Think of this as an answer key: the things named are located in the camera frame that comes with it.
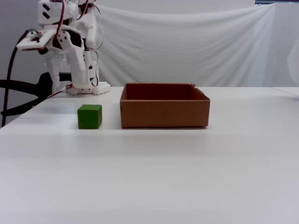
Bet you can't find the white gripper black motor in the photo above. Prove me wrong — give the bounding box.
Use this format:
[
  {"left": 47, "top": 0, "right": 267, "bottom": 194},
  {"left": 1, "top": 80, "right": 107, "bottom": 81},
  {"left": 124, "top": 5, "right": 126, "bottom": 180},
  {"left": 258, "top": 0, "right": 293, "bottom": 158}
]
[{"left": 43, "top": 31, "right": 89, "bottom": 93}]

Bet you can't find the green wooden cube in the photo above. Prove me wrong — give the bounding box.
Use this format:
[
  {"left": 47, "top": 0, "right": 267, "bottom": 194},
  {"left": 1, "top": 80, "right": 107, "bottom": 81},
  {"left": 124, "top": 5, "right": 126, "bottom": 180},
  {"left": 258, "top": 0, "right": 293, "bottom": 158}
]
[{"left": 77, "top": 104, "right": 103, "bottom": 130}]

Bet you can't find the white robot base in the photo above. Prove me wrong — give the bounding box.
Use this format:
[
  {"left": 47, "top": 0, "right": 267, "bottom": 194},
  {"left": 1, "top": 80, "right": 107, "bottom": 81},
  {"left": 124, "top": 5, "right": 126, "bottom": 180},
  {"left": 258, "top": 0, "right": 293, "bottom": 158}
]
[{"left": 66, "top": 81, "right": 112, "bottom": 96}]

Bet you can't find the brown cardboard box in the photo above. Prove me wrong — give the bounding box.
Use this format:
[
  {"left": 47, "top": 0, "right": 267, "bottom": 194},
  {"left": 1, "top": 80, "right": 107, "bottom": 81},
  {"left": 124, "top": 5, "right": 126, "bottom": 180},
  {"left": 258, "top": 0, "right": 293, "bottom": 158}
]
[{"left": 120, "top": 83, "right": 210, "bottom": 129}]

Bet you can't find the black table clamp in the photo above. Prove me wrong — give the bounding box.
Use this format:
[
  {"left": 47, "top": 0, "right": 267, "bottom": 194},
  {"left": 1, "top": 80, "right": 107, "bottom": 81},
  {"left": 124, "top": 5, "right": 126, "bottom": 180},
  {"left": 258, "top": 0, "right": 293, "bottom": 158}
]
[{"left": 0, "top": 71, "right": 72, "bottom": 117}]

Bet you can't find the white backdrop cloth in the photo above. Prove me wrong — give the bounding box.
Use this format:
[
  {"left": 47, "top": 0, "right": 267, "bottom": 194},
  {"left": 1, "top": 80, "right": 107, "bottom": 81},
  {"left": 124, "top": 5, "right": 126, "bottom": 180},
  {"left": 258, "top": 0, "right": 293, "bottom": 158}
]
[{"left": 93, "top": 2, "right": 299, "bottom": 88}]

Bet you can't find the red white base cable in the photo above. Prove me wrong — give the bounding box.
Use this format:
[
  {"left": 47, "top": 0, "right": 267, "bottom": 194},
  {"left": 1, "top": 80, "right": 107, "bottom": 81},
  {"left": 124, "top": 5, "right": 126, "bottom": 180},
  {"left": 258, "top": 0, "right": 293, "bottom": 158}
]
[{"left": 46, "top": 84, "right": 74, "bottom": 99}]

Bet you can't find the red white short servo cable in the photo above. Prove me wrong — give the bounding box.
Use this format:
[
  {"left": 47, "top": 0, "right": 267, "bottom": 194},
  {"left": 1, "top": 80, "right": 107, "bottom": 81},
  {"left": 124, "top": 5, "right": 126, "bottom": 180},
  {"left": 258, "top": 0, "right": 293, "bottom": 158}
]
[{"left": 89, "top": 49, "right": 100, "bottom": 87}]

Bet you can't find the wrist camera on white mount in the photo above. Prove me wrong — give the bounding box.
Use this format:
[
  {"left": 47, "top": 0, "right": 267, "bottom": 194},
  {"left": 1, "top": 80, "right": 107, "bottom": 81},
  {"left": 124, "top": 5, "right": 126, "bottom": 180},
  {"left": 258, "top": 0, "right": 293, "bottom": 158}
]
[{"left": 15, "top": 29, "right": 57, "bottom": 56}]

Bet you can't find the red white gripper servo cable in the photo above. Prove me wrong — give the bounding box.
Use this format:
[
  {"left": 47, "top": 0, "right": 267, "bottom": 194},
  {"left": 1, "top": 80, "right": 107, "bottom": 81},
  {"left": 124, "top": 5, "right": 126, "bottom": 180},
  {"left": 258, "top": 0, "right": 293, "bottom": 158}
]
[{"left": 55, "top": 0, "right": 68, "bottom": 40}]

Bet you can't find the red white looping servo cable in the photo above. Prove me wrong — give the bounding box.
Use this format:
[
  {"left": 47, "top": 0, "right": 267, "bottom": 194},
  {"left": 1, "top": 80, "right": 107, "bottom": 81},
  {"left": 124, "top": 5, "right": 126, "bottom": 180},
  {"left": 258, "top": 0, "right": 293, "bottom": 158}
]
[{"left": 91, "top": 3, "right": 105, "bottom": 51}]

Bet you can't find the black camera cable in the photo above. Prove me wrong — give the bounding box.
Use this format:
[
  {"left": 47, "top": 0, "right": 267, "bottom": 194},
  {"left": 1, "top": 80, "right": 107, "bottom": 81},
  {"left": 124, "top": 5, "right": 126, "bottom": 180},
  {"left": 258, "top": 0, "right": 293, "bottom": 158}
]
[{"left": 0, "top": 29, "right": 36, "bottom": 128}]

